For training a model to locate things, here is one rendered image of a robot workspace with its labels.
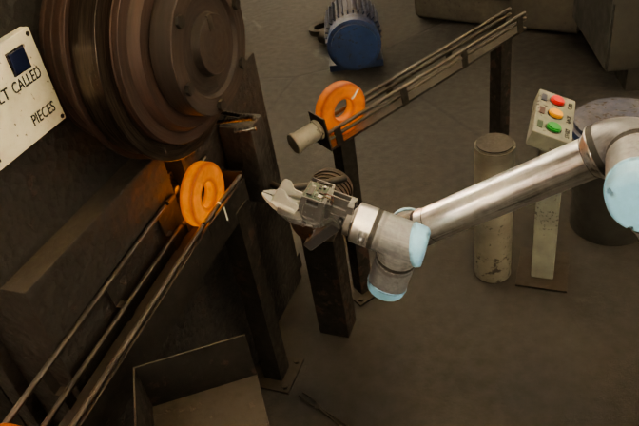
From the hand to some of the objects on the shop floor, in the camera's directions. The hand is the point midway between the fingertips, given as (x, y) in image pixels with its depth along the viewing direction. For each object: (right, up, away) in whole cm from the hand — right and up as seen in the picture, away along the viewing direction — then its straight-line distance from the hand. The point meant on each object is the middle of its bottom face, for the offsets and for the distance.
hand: (267, 197), depth 146 cm
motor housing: (+19, -41, +68) cm, 82 cm away
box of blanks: (+198, +73, +184) cm, 280 cm away
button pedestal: (+87, -26, +73) cm, 116 cm away
